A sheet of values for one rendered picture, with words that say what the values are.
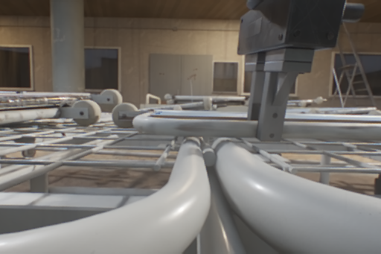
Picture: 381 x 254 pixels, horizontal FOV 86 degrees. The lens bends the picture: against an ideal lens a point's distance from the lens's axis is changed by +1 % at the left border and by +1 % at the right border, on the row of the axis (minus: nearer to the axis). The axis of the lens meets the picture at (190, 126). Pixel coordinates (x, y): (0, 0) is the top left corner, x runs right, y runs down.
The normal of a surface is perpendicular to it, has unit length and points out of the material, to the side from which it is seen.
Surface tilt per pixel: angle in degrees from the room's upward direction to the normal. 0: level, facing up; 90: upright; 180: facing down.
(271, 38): 90
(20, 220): 90
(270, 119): 101
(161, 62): 90
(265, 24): 90
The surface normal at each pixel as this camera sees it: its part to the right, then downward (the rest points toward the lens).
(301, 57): 0.10, 0.27
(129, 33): 0.00, 0.07
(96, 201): 0.02, -1.00
